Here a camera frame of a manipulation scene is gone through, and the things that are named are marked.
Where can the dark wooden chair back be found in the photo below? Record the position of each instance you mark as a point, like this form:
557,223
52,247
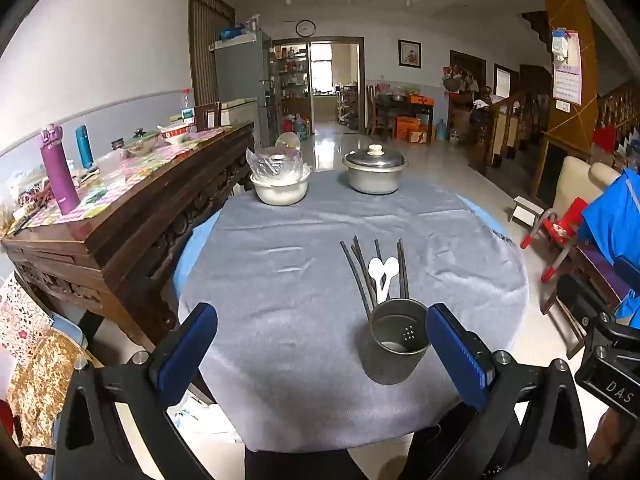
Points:
200,117

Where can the round wall clock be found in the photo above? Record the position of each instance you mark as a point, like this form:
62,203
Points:
305,28

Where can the red plastic child chair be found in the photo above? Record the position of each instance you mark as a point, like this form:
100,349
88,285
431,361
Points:
562,230

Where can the person's right hand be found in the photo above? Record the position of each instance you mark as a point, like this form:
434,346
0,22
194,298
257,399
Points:
612,440

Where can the clear bottle with red cap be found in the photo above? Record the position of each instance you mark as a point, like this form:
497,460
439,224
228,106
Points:
186,110

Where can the white plastic spoon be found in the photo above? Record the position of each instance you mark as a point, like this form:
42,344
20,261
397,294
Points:
375,267
391,266

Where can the clear plastic container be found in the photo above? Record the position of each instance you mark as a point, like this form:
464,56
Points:
111,170

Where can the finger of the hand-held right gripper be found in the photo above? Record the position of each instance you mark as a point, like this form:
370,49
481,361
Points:
575,310

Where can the grey refrigerator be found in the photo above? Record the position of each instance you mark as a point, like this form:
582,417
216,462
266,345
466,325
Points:
240,70

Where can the white step stool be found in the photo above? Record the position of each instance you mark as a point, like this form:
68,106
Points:
525,210

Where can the pink wall calendar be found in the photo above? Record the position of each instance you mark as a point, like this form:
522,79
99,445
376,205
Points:
567,80

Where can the bowl with glass lid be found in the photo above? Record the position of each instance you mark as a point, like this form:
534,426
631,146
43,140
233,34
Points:
141,144

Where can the purple thermos bottle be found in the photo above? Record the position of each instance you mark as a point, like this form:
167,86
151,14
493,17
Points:
60,180

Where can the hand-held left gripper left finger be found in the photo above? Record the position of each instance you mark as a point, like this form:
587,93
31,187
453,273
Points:
187,355

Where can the grey tablecloth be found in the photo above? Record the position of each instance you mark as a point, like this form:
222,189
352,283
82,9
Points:
280,310

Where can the clear plastic bag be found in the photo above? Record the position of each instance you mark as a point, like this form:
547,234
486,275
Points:
275,162

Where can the white chest freezer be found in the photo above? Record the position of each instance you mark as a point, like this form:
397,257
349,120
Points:
240,110

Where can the red and white bowl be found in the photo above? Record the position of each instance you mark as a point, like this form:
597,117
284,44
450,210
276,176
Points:
175,135

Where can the brown wooden chair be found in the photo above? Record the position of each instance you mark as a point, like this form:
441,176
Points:
582,255

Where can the shelf with bottles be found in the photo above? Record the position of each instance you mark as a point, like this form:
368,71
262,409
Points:
292,75

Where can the light blue tablecloth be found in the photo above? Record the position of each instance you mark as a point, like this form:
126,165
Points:
197,245

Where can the tall wooden chair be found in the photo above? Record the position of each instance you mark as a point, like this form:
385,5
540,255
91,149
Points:
371,110

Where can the grey metal utensil holder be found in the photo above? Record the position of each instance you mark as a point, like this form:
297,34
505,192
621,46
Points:
390,365

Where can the blue water jug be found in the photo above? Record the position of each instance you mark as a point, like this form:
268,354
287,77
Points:
300,126
442,131

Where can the wooden door frame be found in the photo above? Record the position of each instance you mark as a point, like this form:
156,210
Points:
361,85

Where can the white plastic basin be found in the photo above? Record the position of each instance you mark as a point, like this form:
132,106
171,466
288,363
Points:
280,194

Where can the orange cardboard box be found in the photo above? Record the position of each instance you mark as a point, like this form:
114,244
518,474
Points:
421,136
406,127

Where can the floral table cover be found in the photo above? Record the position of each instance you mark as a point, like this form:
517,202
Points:
115,185

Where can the carved dark wooden sideboard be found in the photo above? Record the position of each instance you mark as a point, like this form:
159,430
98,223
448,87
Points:
150,220

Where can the aluminium pot lid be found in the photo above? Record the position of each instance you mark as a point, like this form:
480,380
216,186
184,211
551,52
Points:
375,159

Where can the blue cloth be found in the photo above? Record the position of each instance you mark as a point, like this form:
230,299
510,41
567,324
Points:
612,220

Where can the wooden pillar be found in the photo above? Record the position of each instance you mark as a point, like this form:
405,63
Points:
570,125

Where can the dark wooden side table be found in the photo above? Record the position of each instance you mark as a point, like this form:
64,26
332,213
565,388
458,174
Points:
390,107

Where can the aluminium pot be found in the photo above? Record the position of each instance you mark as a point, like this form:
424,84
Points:
372,182

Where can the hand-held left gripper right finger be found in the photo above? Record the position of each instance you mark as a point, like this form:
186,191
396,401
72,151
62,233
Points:
457,360

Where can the blue thermos bottle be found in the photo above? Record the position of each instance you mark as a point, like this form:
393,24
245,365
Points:
85,150

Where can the brown curtain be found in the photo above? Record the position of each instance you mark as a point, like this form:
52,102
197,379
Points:
205,35

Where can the framed wall picture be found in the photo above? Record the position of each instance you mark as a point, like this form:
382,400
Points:
410,53

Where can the bunch of dark chopsticks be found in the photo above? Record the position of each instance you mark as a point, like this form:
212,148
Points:
403,280

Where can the gold patterned cloth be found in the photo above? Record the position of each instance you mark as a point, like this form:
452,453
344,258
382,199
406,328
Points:
40,385

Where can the beige armchair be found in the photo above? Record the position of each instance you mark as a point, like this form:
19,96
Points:
570,180

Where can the blue bag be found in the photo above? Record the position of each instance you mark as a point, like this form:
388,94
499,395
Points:
231,33

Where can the flat orange box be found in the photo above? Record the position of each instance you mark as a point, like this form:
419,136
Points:
419,99

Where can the wooden stair railing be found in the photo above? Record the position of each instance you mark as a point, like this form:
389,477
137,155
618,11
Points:
500,125

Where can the heart print cloth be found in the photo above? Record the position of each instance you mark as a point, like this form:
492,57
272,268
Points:
20,320

